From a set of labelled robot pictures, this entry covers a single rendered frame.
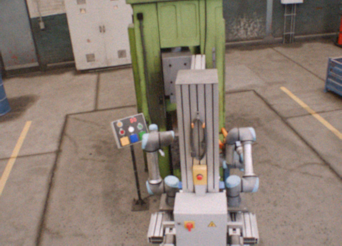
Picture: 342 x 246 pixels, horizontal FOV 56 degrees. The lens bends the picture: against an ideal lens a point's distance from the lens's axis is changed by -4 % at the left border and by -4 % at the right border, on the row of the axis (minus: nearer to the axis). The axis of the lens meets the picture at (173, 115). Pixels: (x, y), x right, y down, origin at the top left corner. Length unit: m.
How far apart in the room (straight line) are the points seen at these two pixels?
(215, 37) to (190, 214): 1.92
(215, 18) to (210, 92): 1.59
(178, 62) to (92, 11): 5.38
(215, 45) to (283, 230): 2.09
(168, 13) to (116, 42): 5.35
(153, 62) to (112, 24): 5.13
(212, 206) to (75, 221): 2.26
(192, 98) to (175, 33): 1.54
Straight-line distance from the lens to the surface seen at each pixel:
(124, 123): 3.45
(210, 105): 1.98
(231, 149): 2.94
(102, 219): 4.08
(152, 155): 2.62
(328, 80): 7.09
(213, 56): 3.52
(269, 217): 3.98
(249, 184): 2.76
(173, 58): 3.33
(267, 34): 10.26
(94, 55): 8.73
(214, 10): 3.41
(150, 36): 3.41
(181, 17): 3.39
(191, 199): 2.29
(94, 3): 8.47
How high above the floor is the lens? 2.75
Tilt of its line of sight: 27 degrees down
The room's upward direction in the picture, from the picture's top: 4 degrees counter-clockwise
